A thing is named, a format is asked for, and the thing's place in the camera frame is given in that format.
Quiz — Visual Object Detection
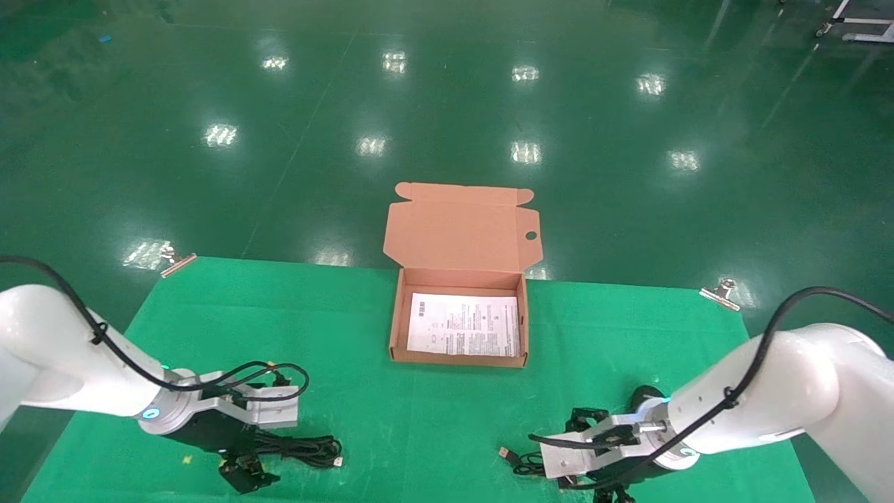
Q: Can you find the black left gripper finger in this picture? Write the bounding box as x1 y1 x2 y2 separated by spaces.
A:
219 453 281 495

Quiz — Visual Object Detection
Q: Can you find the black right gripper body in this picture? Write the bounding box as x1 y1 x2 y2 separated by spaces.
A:
586 446 693 494

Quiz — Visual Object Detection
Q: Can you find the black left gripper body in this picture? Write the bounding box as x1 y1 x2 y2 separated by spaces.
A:
168 411 261 457

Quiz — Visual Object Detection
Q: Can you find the black mouse USB cable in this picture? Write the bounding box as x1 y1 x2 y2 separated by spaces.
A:
499 384 666 478

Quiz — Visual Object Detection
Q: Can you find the black data cable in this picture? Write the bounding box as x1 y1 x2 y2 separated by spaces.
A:
253 432 345 469

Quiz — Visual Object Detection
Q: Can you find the open brown cardboard box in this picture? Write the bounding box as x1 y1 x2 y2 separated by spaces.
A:
383 182 542 368

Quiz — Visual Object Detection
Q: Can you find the green table mat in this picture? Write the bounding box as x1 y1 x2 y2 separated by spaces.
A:
21 256 818 503

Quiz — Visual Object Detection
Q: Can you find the white printed paper sheet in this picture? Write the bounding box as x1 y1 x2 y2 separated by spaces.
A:
406 292 522 358

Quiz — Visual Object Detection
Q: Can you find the silver metal binder clip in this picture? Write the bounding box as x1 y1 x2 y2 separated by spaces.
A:
699 279 742 312
160 243 198 279

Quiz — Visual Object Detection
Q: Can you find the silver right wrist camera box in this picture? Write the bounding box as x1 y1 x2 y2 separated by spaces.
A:
541 415 666 481

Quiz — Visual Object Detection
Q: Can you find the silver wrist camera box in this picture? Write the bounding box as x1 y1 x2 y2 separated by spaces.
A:
541 415 666 481
199 382 300 430

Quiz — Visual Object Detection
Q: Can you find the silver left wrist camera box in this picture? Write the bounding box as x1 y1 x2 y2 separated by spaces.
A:
199 382 300 430

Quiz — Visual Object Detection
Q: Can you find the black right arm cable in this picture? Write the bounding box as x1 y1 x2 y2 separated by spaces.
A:
528 286 894 491

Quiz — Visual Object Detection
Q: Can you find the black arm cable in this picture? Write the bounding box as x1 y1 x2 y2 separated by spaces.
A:
0 256 309 404
528 286 894 491

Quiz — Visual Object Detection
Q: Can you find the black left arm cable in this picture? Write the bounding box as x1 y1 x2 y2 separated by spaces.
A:
0 256 309 404

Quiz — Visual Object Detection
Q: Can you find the white wheeled cart frame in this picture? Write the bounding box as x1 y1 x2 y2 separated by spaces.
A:
815 0 894 45

